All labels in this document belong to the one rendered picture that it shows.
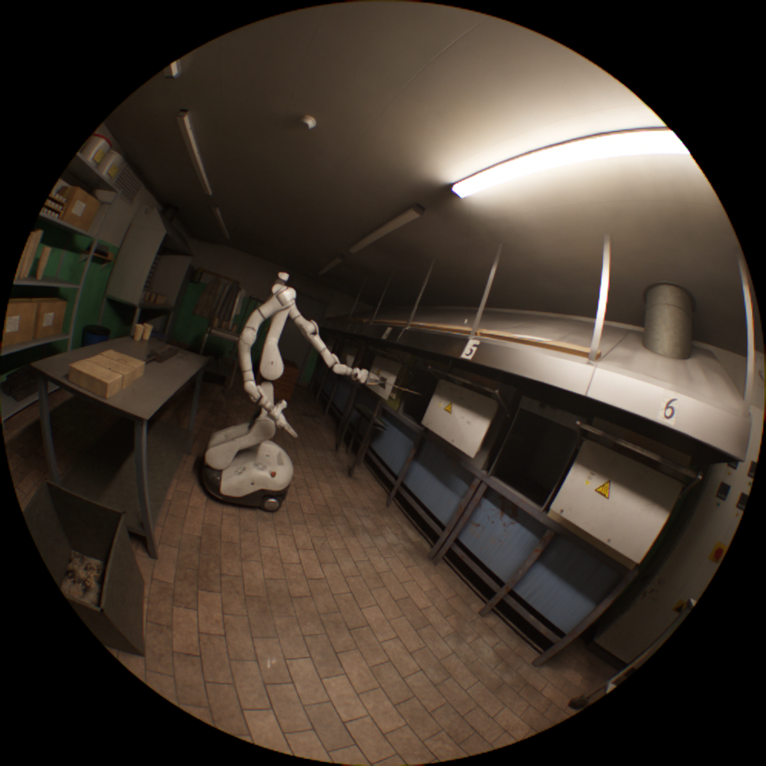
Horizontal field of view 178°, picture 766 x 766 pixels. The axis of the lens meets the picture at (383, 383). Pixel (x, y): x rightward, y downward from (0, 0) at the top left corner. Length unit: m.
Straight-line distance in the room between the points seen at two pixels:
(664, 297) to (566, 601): 1.92
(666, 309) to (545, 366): 1.05
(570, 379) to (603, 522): 0.72
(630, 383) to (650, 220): 0.88
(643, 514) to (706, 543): 0.94
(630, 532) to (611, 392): 0.67
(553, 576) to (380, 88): 2.67
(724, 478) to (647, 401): 1.15
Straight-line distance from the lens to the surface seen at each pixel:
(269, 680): 1.32
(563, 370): 1.31
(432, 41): 1.27
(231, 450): 1.76
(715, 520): 2.18
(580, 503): 1.39
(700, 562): 2.23
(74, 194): 2.79
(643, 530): 1.40
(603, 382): 1.25
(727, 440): 1.28
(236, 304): 5.87
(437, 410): 1.95
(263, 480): 1.70
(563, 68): 1.23
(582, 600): 1.74
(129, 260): 4.05
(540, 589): 1.77
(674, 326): 1.90
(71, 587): 1.43
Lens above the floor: 1.29
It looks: 5 degrees down
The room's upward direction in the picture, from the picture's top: 22 degrees clockwise
